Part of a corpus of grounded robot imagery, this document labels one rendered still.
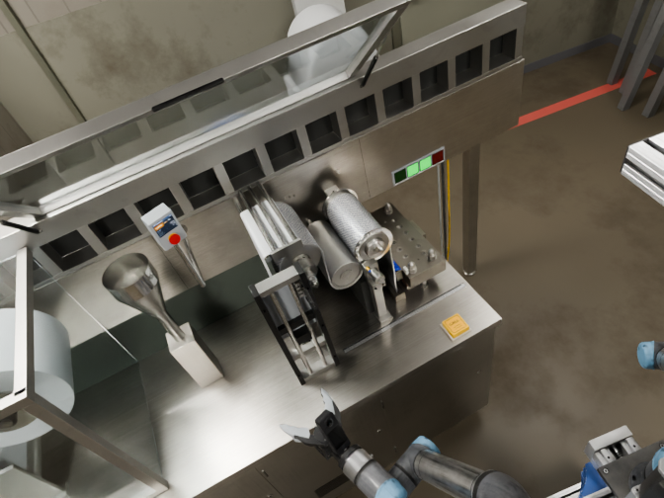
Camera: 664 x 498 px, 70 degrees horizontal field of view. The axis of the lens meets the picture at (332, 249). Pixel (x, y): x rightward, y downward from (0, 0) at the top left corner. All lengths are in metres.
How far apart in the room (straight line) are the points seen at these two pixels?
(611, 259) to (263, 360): 2.23
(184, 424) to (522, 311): 1.95
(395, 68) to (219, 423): 1.38
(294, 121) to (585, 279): 2.12
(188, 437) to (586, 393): 1.90
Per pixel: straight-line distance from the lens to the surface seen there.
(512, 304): 2.98
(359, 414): 1.85
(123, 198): 1.60
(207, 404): 1.87
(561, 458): 2.61
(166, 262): 1.77
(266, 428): 1.75
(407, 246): 1.89
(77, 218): 1.63
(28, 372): 1.33
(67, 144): 1.09
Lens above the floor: 2.43
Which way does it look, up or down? 46 degrees down
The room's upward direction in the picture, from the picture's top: 17 degrees counter-clockwise
